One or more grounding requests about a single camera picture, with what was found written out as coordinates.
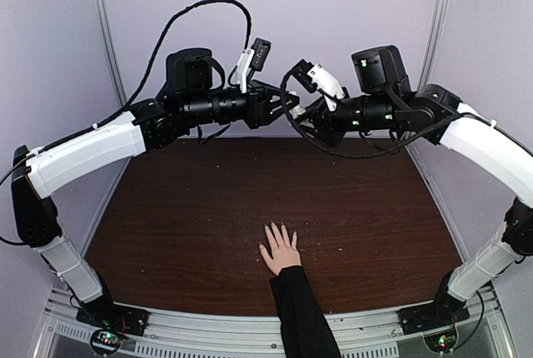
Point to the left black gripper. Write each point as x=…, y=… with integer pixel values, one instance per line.
x=261, y=94

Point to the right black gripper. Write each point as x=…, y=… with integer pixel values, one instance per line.
x=326, y=130

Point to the white nail polish bottle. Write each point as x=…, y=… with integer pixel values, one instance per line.
x=298, y=114

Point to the black sleeved forearm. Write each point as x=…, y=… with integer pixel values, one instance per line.
x=304, y=329

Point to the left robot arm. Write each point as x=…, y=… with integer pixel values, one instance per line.
x=188, y=99

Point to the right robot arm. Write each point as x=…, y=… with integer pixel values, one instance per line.
x=388, y=103

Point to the person's hand on table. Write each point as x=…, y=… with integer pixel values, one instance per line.
x=282, y=250

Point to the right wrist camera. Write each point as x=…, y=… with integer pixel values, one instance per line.
x=315, y=78

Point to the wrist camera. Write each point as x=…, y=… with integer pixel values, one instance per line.
x=315, y=78
x=251, y=60

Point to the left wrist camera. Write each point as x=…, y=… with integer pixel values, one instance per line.
x=251, y=60

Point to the right aluminium corner post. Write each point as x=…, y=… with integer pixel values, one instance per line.
x=437, y=24

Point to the aluminium corner post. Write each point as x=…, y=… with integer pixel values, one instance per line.
x=110, y=51
x=437, y=24

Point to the left aluminium corner post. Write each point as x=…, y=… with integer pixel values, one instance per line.
x=110, y=51

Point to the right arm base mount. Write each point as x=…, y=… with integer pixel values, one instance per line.
x=436, y=323

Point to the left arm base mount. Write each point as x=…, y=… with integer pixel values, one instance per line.
x=114, y=325

